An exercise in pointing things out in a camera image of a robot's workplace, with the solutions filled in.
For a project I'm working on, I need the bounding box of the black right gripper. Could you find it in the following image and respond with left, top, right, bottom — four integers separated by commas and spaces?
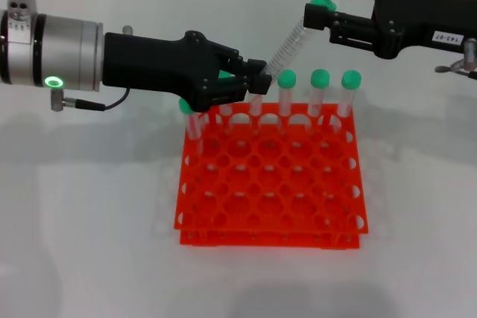
303, 0, 477, 60

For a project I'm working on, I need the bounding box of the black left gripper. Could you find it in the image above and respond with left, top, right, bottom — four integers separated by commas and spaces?
102, 30, 274, 113

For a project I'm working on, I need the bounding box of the orange test tube rack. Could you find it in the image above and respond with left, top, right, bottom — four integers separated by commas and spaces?
174, 101, 370, 250

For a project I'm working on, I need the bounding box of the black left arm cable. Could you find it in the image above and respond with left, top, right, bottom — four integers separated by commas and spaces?
50, 86, 131, 112

